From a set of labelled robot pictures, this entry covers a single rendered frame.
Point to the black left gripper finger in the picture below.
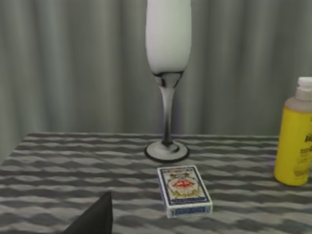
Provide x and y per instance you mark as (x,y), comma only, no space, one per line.
(96,217)

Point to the grey pleated curtain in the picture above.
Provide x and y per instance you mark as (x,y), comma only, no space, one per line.
(73,65)

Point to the white champagne flute glass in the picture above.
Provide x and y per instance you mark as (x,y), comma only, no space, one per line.
(167,44)

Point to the playing card box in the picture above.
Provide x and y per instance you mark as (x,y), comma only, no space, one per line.
(183,190)

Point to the yellow bottle with white cap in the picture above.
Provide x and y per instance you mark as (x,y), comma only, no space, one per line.
(293,146)

